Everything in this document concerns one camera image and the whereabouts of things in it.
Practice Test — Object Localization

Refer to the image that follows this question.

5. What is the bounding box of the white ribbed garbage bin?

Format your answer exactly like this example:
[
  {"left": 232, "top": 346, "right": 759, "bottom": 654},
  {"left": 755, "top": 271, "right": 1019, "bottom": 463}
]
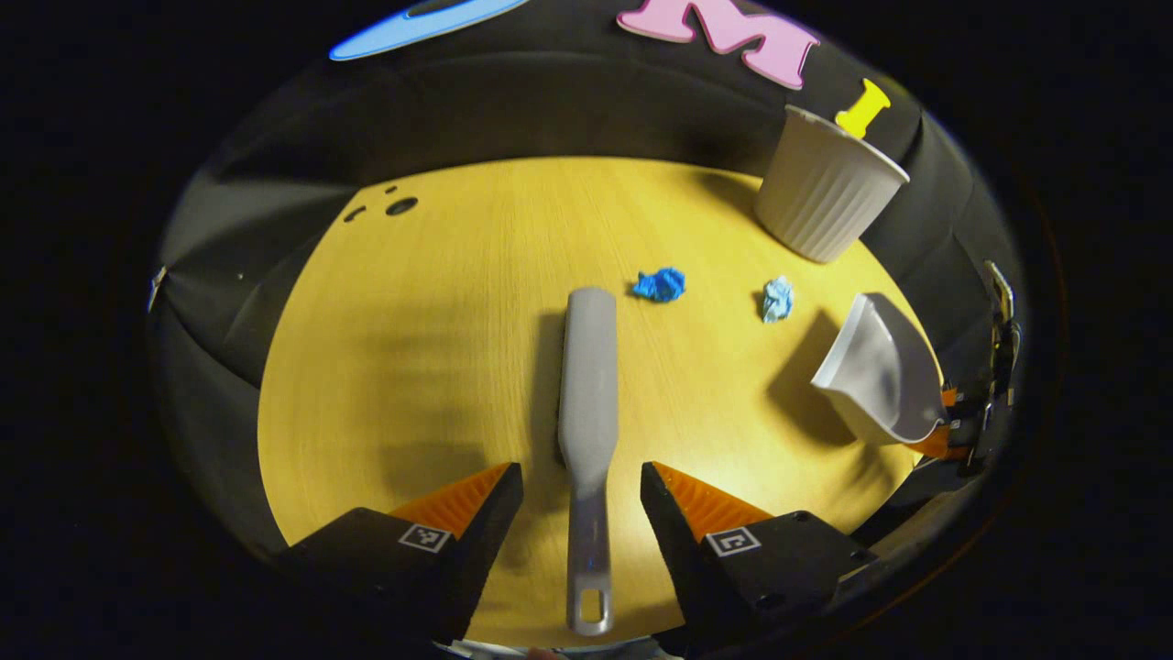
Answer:
[{"left": 754, "top": 104, "right": 911, "bottom": 265}]

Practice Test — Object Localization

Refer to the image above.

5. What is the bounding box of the black backdrop cloth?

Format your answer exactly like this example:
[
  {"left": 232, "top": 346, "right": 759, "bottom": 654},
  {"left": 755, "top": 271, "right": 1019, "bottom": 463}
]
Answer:
[{"left": 147, "top": 0, "right": 1024, "bottom": 551}]

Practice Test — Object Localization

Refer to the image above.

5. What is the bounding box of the small grey broom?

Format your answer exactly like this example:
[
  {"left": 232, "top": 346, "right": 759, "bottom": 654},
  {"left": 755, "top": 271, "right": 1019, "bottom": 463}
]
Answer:
[{"left": 556, "top": 286, "right": 620, "bottom": 637}]

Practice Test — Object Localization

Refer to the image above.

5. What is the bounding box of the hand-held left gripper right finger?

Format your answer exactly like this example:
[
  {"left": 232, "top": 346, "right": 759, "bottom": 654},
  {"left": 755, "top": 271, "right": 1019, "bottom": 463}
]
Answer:
[{"left": 640, "top": 460, "right": 878, "bottom": 657}]

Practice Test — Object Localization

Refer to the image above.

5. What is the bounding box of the light blue paper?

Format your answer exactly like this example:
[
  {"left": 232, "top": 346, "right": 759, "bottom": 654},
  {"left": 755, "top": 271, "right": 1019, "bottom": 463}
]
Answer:
[{"left": 762, "top": 276, "right": 795, "bottom": 325}]

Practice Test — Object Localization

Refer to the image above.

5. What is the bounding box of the grey dustpan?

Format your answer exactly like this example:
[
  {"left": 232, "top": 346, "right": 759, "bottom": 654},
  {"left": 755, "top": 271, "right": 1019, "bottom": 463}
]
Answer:
[{"left": 811, "top": 292, "right": 946, "bottom": 447}]

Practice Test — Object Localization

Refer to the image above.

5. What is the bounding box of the dark blue paper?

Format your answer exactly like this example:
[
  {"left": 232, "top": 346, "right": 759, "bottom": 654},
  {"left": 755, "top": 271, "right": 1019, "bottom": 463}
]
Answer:
[{"left": 631, "top": 267, "right": 687, "bottom": 304}]

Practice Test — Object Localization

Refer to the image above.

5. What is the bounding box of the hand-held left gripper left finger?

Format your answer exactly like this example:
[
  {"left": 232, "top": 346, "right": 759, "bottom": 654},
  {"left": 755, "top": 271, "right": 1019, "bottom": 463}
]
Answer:
[{"left": 273, "top": 462, "right": 524, "bottom": 644}]

